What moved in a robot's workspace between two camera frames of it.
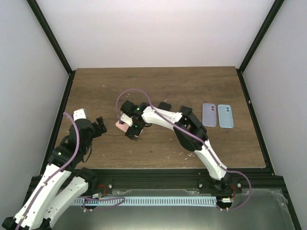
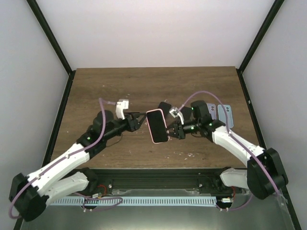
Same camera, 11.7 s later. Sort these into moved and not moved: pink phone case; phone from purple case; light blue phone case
Moved: pink phone case
Not moved: light blue phone case; phone from purple case
